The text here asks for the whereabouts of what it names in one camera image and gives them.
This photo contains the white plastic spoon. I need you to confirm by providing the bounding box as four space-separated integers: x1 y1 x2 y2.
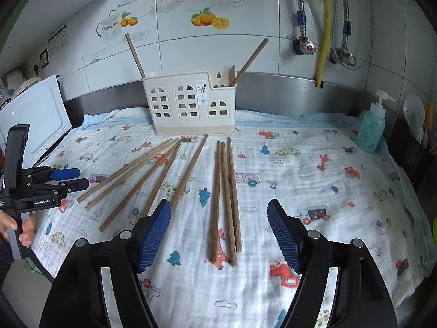
403 94 426 137

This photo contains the white wall label sticker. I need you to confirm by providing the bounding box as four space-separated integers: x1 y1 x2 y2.
46 24 69 52

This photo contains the teal pump soap bottle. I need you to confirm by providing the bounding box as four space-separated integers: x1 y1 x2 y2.
355 89 396 154

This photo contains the cream plastic chopstick holder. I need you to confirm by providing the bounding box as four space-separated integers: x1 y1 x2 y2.
141 64 237 135

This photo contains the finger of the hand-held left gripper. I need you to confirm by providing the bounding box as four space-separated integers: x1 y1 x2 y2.
25 178 90 199
22 166 81 184

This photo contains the red-capped angle valve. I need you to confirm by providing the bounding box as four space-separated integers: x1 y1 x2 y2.
291 34 317 56

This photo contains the yellow gas hose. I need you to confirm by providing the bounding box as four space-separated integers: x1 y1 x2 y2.
314 0 334 89

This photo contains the person's left hand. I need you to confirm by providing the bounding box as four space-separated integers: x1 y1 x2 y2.
0 210 37 247

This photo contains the steel angle valve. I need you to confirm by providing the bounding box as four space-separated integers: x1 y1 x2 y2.
329 46 358 68

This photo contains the car printed muslin blanket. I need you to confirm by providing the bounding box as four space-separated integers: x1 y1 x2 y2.
32 107 434 328

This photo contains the brown wooden chopstick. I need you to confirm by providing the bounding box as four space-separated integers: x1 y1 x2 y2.
170 134 209 213
77 138 174 203
99 142 181 232
229 38 270 87
221 141 238 267
227 137 243 253
124 33 147 78
85 139 181 211
141 146 182 217

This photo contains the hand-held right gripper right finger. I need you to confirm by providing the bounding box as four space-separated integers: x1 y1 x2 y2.
267 199 400 328

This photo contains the white cutting board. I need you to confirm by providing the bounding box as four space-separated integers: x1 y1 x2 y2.
0 74 72 169

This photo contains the braided steel hose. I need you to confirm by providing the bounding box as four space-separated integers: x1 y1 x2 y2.
294 0 307 39
336 0 352 50

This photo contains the black utensil rack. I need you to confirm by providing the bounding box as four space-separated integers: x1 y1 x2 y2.
389 116 437 192

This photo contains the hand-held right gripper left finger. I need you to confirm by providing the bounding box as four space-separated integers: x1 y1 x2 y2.
39 199 172 328

